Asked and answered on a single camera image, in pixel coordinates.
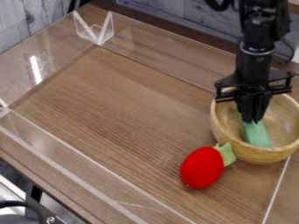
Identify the clear acrylic tray wall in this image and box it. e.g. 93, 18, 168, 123
0, 100, 195, 224

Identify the red plush strawberry toy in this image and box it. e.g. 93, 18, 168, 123
180, 143, 237, 189

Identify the black cable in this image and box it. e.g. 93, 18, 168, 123
0, 199, 48, 224

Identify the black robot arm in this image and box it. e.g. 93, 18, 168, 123
205, 0, 293, 123

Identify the brown wooden bowl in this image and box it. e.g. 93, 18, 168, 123
209, 94, 299, 165

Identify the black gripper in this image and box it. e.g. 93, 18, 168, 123
213, 42, 295, 123

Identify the clear acrylic corner bracket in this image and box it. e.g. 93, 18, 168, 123
72, 11, 115, 46

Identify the green rectangular block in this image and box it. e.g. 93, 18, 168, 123
237, 113, 272, 148

